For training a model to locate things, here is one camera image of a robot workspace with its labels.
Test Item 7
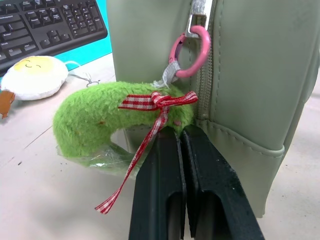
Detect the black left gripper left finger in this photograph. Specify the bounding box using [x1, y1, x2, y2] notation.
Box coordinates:
[128, 129, 187, 240]

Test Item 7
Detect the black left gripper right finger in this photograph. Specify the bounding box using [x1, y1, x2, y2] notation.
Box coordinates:
[180, 124, 265, 240]

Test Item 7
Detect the green plush keychain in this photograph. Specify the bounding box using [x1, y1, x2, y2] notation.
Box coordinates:
[52, 25, 212, 215]

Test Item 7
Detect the green leather pouch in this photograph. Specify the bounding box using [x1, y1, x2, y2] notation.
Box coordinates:
[106, 0, 320, 219]

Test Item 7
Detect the teal keyboard box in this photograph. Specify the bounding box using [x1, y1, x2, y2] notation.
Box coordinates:
[0, 0, 113, 78]

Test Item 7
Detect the fried egg plush keychain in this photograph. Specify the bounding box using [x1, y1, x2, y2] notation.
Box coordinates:
[0, 55, 100, 101]

